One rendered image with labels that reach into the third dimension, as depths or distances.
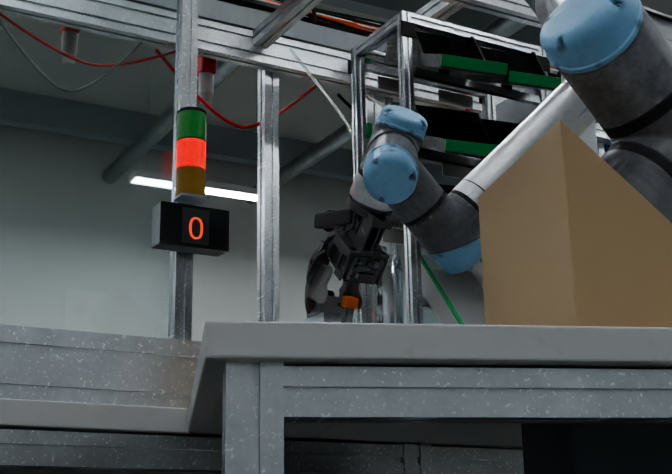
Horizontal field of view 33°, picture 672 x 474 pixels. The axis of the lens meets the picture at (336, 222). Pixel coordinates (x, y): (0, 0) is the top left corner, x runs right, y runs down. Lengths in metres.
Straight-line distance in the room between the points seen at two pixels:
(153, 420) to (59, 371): 0.14
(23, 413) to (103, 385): 0.15
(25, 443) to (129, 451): 0.13
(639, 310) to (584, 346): 0.23
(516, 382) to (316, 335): 0.17
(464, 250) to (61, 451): 0.62
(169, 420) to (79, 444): 0.11
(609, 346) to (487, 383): 0.10
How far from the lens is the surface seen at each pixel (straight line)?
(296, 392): 0.89
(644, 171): 1.28
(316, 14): 3.30
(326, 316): 1.77
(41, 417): 1.33
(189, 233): 1.83
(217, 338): 0.87
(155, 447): 1.39
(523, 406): 0.92
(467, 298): 2.00
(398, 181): 1.54
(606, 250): 1.15
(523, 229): 1.25
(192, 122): 1.90
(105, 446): 1.36
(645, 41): 1.29
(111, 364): 1.45
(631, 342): 0.95
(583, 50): 1.28
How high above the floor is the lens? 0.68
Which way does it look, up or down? 17 degrees up
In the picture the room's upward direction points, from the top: 1 degrees counter-clockwise
